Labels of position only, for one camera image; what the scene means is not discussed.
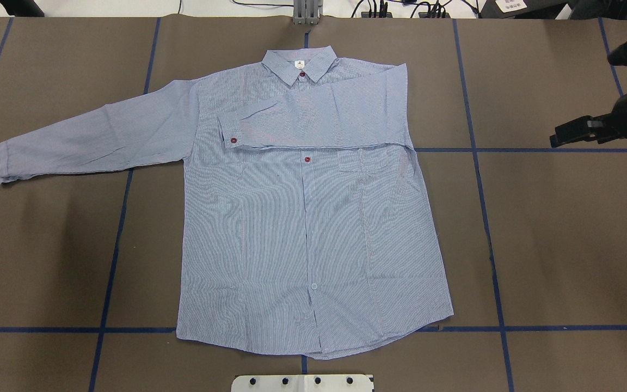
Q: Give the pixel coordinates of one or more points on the light blue striped shirt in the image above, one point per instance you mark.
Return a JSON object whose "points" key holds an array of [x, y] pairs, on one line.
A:
{"points": [[308, 228]]}

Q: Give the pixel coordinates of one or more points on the brown paper table cover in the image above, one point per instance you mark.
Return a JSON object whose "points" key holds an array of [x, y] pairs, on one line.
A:
{"points": [[534, 239]]}

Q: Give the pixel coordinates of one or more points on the grey aluminium frame post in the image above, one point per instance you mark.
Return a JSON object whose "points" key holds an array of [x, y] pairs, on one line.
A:
{"points": [[306, 12]]}

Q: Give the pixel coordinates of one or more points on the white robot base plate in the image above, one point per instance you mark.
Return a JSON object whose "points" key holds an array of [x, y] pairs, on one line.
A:
{"points": [[321, 382]]}

